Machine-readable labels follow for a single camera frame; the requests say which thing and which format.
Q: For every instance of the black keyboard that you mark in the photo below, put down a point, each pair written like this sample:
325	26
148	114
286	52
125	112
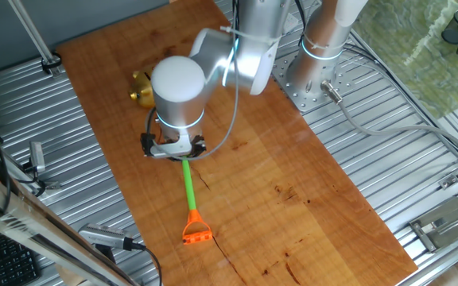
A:
6	258

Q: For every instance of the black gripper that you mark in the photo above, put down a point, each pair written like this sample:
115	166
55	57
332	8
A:
199	145

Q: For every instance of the black pole clamp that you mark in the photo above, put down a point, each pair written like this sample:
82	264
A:
51	63

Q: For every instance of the wrist camera with silver bracket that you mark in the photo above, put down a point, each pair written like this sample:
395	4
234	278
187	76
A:
171	149

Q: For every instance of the golden piggy bank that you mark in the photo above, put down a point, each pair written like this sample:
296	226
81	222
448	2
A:
141	93

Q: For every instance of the metal hinge plate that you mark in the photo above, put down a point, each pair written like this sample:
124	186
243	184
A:
447	222

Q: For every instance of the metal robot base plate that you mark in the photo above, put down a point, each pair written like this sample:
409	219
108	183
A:
298	99

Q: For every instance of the metal pole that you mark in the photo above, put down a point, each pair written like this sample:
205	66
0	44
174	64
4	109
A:
34	37

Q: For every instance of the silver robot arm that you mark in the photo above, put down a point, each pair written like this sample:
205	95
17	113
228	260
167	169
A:
177	103

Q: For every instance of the small metal bracket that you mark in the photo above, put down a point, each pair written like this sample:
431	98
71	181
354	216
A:
448	181

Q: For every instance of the orange green toy shovel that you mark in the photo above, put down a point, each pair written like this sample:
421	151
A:
189	186

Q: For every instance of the wooden board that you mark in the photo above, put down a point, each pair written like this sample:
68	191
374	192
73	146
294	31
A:
272	178

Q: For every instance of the silver frame bar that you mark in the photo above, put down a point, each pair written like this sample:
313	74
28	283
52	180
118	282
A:
22	224

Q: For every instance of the silver camera on stand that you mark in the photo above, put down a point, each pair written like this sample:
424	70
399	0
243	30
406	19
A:
102	235

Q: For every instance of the white power strip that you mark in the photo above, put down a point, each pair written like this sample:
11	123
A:
291	24

